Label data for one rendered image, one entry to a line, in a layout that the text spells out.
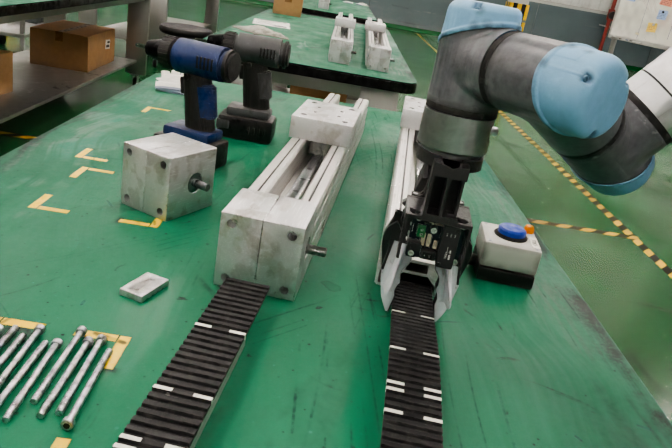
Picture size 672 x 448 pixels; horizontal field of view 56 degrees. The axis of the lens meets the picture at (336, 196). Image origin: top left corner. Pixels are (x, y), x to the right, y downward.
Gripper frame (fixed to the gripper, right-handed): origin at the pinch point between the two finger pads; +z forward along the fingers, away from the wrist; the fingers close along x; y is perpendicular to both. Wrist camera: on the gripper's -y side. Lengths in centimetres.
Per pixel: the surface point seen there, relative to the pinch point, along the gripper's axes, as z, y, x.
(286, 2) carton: -7, -386, -99
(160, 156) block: -7.8, -11.7, -37.3
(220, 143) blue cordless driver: -3, -38, -36
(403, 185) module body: -7.0, -23.5, -3.3
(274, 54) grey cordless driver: -18, -59, -33
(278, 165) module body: -7.0, -20.9, -22.4
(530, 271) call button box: -1.4, -13.9, 16.1
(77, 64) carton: 53, -331, -222
